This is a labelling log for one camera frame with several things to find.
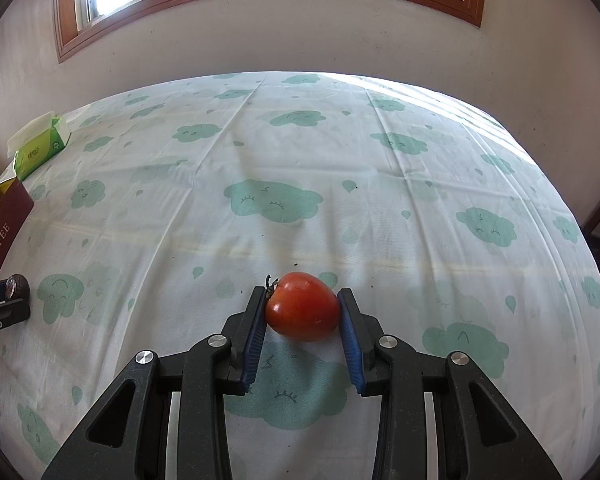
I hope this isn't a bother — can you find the red tomato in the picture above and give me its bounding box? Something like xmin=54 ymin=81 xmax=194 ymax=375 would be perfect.
xmin=265 ymin=272 xmax=340 ymax=342

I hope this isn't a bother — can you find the dark passion fruit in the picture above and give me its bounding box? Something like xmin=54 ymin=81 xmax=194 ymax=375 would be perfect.
xmin=5 ymin=274 xmax=30 ymax=301

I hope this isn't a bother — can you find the red gold toffee tin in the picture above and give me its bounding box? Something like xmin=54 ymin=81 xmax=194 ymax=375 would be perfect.
xmin=0 ymin=178 xmax=34 ymax=271

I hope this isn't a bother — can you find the green tissue pack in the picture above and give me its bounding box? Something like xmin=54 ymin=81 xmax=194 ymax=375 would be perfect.
xmin=7 ymin=112 xmax=71 ymax=181

